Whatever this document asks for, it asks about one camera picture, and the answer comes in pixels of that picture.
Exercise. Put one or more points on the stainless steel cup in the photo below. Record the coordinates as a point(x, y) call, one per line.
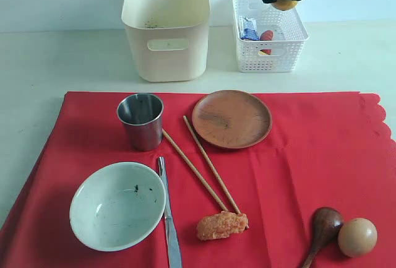
point(141, 115)

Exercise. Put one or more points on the metal table knife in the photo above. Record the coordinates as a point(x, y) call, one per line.
point(173, 248)

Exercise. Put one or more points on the red sausage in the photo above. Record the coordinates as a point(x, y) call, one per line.
point(267, 36)

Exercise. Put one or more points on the fried chicken piece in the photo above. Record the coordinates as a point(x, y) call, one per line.
point(222, 225)

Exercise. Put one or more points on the white perforated plastic basket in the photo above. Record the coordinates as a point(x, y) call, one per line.
point(289, 37)

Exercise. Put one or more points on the brown wooden plate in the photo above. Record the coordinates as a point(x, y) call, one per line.
point(231, 119)

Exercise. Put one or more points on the dark wooden spoon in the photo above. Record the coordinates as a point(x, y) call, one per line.
point(326, 225)

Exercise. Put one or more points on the wooden chopstick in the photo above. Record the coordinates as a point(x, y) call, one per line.
point(210, 164)
point(195, 171)

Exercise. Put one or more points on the blue white milk carton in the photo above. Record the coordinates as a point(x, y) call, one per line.
point(248, 29)

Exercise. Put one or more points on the right wooden chopstick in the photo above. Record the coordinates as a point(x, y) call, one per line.
point(210, 164)

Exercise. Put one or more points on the left wooden chopstick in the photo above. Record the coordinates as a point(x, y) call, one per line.
point(195, 171)

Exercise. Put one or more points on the pale green bowl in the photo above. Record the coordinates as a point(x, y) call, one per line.
point(117, 206)

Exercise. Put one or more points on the brown egg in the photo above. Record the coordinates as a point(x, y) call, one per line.
point(357, 237)

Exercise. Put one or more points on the cream plastic bin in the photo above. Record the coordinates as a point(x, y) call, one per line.
point(168, 39)

